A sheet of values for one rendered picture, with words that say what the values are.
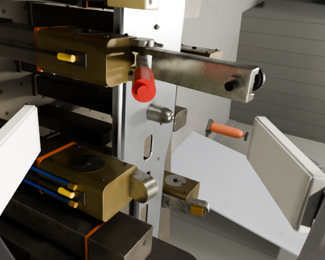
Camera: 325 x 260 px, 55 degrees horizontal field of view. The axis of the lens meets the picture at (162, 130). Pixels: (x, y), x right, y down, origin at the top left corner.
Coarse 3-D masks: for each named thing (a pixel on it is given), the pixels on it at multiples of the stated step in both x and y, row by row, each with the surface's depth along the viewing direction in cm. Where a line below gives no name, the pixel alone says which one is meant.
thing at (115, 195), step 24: (0, 120) 57; (48, 144) 50; (72, 144) 50; (48, 168) 44; (72, 168) 43; (96, 168) 43; (120, 168) 44; (48, 192) 44; (72, 192) 42; (96, 192) 40; (120, 192) 43; (96, 216) 41
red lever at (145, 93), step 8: (136, 56) 40; (144, 56) 39; (136, 64) 40; (144, 64) 34; (136, 72) 31; (144, 72) 30; (136, 80) 28; (144, 80) 27; (152, 80) 28; (136, 88) 28; (144, 88) 27; (152, 88) 28; (136, 96) 28; (144, 96) 28; (152, 96) 28
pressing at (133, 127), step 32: (160, 0) 53; (128, 32) 48; (160, 32) 56; (128, 96) 52; (160, 96) 62; (128, 128) 55; (160, 128) 66; (128, 160) 57; (160, 160) 70; (160, 192) 75
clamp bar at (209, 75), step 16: (144, 48) 39; (160, 48) 39; (160, 64) 38; (176, 64) 37; (192, 64) 35; (208, 64) 34; (224, 64) 33; (240, 64) 33; (160, 80) 39; (176, 80) 37; (192, 80) 36; (208, 80) 35; (224, 80) 33; (240, 80) 32; (256, 80) 35; (224, 96) 34; (240, 96) 33
